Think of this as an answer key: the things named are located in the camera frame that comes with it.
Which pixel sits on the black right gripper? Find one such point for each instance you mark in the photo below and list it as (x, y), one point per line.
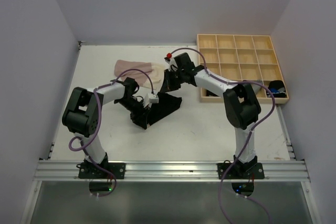
(168, 85)

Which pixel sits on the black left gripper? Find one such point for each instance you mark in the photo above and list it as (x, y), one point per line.
(139, 117)

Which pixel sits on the black underwear tan waistband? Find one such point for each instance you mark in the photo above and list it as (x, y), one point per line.
(167, 105)

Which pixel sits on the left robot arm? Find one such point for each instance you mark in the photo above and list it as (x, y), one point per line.
(83, 114)

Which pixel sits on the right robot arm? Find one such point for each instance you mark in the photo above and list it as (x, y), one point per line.
(241, 105)

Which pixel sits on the pink beige underwear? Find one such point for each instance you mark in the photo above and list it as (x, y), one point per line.
(154, 70)

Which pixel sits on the dark rolled underwear in tray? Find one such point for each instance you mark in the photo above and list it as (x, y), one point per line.
(209, 94)

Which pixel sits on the black blue rolled underwear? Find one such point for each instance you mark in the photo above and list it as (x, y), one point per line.
(277, 88)

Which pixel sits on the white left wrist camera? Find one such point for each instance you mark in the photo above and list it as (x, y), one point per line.
(150, 99)

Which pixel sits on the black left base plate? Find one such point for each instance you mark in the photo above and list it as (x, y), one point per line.
(102, 170)

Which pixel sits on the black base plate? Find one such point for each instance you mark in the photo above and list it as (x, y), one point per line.
(256, 172)
(102, 170)

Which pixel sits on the aluminium front rail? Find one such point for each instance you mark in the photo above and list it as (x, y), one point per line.
(147, 171)

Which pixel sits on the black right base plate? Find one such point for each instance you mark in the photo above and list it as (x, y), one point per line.
(256, 172)

